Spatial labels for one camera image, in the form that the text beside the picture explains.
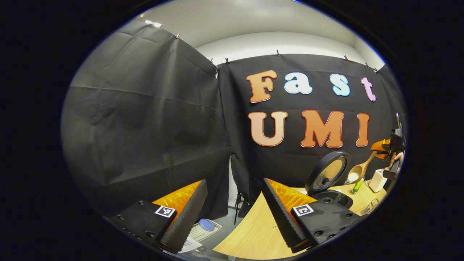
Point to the white rice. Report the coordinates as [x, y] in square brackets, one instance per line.
[352, 177]

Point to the white toaster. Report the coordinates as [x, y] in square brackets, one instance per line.
[377, 181]

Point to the green drink bottle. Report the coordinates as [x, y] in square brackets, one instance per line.
[357, 186]

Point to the ceiling light panel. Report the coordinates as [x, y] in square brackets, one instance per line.
[153, 24]

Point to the black tripod stand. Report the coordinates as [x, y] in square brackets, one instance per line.
[239, 206]

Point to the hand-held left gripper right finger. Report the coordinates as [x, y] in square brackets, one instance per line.
[281, 217]

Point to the black silver rice cooker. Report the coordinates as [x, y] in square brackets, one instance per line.
[328, 172]

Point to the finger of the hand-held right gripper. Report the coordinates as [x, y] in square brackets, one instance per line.
[378, 145]

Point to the wooden spoon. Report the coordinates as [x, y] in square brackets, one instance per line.
[357, 170]

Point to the white ribbed tray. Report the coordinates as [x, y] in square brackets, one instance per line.
[197, 233]

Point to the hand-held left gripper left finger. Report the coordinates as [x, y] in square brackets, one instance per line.
[188, 217]

